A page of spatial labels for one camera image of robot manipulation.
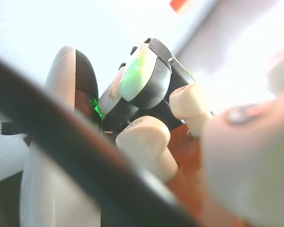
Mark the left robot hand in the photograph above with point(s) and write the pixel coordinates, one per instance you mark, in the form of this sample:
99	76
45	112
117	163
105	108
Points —
137	78

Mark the red cylinder with white cross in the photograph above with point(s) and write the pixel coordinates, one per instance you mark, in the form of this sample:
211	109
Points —
180	6

